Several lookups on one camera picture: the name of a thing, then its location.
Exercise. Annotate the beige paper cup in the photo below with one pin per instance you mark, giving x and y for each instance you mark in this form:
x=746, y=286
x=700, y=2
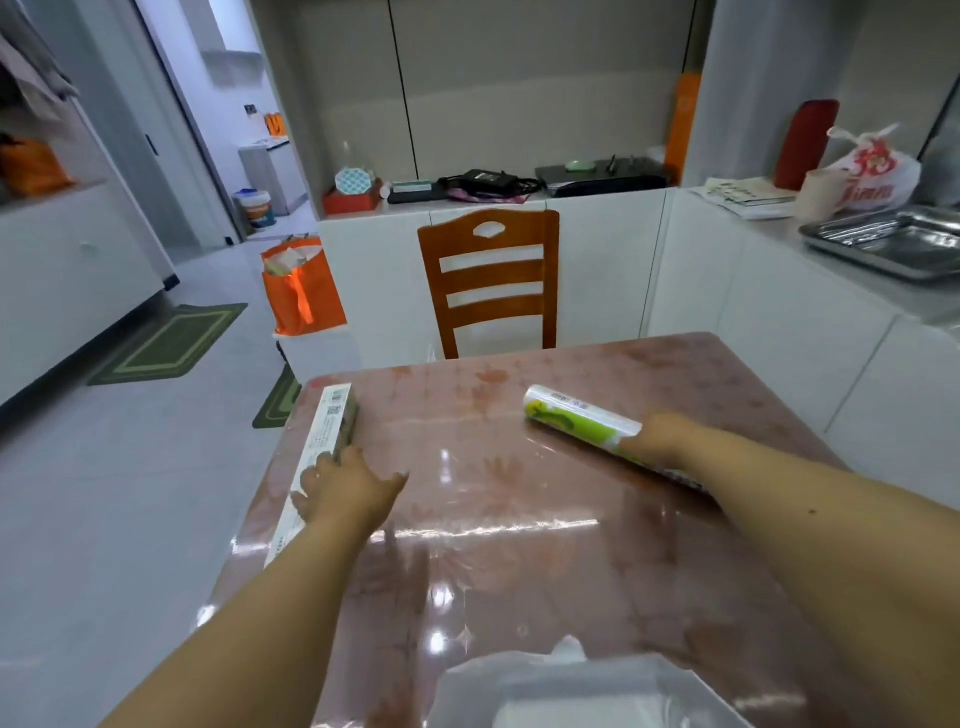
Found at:
x=819, y=195

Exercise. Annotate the hanging grey cloth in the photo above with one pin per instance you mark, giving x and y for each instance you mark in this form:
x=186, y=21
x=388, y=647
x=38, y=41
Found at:
x=30, y=60

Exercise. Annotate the orange shopping bag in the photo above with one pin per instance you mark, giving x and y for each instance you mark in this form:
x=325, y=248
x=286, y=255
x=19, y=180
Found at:
x=307, y=296

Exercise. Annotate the brown wooden chair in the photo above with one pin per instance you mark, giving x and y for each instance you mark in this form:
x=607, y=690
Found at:
x=487, y=281

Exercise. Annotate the hexagonal patterned tin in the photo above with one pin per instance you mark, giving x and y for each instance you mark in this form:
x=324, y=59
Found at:
x=353, y=181

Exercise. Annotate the large green doormat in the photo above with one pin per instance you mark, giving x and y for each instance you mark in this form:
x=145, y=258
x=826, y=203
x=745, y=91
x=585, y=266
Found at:
x=169, y=343

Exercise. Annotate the white red plastic bag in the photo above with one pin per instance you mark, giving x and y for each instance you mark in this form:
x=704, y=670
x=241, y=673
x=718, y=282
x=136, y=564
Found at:
x=877, y=176

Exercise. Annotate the red box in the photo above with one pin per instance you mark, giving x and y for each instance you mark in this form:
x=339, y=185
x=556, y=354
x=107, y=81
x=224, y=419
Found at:
x=351, y=202

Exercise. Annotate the pink floral tablecloth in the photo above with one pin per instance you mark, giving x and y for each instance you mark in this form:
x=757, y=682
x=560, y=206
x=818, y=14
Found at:
x=525, y=540

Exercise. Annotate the tall orange object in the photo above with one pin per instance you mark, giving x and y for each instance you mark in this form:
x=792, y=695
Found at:
x=683, y=124

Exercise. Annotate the person's left forearm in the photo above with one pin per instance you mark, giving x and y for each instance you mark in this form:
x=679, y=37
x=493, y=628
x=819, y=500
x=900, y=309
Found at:
x=255, y=637

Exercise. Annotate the red bottle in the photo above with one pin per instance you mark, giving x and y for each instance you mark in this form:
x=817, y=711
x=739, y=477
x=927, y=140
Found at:
x=806, y=142

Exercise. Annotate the pile of paper booklets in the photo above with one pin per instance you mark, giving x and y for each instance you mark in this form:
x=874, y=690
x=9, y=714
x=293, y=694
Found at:
x=746, y=196

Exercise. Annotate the person's right hand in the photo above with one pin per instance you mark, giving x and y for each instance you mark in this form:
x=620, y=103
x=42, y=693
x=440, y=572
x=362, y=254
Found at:
x=666, y=442

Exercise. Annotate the white appliance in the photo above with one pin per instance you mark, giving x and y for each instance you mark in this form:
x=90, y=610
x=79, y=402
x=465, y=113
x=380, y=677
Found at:
x=276, y=176

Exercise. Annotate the person's left thumb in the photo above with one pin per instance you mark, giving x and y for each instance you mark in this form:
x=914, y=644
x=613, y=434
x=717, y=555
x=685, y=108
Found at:
x=388, y=482

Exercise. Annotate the white side cabinet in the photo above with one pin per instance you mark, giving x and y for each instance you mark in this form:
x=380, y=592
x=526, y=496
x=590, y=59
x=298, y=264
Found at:
x=67, y=285

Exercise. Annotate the black power adapter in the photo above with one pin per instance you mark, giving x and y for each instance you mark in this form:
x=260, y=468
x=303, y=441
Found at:
x=484, y=181

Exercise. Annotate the green white plastic wrap roll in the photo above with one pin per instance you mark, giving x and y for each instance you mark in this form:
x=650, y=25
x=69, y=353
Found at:
x=574, y=421

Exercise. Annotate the black remote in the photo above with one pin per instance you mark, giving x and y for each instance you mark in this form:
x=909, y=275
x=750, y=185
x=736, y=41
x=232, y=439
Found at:
x=416, y=196

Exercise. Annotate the orange plastic bag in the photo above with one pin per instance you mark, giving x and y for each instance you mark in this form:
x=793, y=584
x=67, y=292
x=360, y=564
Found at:
x=31, y=169

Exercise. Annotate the pink cloth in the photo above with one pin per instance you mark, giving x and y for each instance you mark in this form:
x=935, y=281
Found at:
x=487, y=198

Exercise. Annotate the black flat appliance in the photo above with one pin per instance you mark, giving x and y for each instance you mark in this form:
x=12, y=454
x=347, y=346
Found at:
x=604, y=178

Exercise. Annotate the person's right forearm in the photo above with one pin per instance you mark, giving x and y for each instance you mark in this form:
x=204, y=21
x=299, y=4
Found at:
x=840, y=540

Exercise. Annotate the long white wrap box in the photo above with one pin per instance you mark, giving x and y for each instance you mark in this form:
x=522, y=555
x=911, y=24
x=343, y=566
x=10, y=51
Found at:
x=319, y=439

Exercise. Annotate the metal tray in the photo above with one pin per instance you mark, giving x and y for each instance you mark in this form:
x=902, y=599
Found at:
x=892, y=244

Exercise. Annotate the small green object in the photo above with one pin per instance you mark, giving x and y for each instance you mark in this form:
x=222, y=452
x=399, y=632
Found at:
x=580, y=166

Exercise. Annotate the white bucket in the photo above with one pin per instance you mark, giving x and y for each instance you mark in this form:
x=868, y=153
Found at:
x=256, y=208

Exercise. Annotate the small green doormat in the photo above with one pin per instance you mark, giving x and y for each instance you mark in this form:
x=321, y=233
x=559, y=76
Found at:
x=279, y=401

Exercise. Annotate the white base cabinet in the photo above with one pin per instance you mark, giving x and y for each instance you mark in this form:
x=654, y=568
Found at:
x=750, y=300

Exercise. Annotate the small orange bag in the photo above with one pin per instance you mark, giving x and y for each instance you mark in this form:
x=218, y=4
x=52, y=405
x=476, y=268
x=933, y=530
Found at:
x=275, y=124

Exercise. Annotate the person's left hand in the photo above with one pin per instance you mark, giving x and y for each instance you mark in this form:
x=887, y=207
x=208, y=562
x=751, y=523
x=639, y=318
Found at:
x=345, y=491

